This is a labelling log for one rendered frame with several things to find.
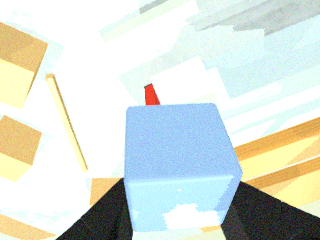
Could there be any light blue block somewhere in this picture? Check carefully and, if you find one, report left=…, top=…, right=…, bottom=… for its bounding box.
left=124, top=103, right=243, bottom=232

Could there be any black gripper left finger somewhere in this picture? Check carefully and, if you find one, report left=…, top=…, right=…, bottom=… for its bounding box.
left=56, top=177, right=133, bottom=240

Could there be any pale yellow thin bar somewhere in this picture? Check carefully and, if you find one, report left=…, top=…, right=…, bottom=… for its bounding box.
left=45, top=75, right=88, bottom=172

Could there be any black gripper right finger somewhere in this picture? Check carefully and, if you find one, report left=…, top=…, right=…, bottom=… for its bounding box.
left=220, top=180, right=320, bottom=240

